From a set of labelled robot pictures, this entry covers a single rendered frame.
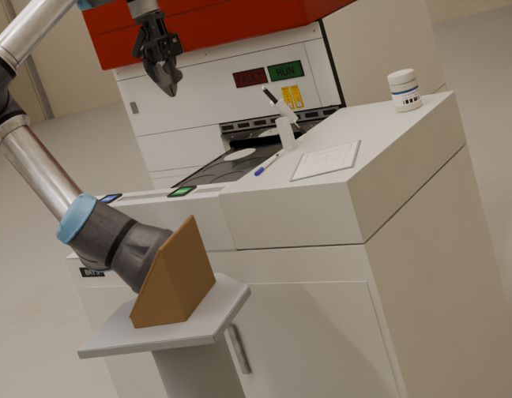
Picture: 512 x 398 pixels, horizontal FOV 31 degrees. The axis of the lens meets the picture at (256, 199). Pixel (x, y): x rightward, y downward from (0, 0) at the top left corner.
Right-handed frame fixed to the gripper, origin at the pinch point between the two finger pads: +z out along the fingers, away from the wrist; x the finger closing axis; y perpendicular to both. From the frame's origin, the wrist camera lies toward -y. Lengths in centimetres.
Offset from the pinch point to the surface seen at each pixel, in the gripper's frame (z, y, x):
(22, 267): 89, -338, 65
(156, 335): 41, 41, -47
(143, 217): 26.8, -1.8, -18.8
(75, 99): 22, -851, 389
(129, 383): 75, -32, -26
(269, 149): 26.7, -12.5, 33.1
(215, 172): 26.9, -16.5, 15.4
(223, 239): 35.8, 19.7, -12.0
